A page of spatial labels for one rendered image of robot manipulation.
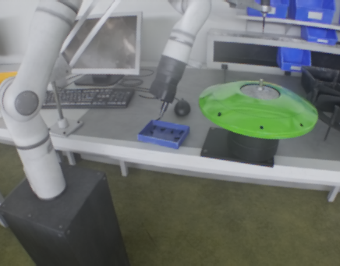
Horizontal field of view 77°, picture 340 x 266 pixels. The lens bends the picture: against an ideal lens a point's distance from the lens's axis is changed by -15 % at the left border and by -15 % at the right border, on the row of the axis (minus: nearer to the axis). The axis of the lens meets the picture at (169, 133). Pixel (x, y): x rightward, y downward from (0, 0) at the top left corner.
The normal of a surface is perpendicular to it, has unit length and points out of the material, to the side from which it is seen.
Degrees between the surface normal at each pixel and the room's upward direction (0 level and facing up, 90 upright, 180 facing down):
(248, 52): 90
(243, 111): 21
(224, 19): 90
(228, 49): 90
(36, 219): 0
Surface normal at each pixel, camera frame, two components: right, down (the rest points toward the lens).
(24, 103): 0.72, 0.26
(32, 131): 0.21, -0.72
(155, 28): -0.25, 0.51
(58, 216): -0.03, -0.85
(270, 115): -0.06, -0.61
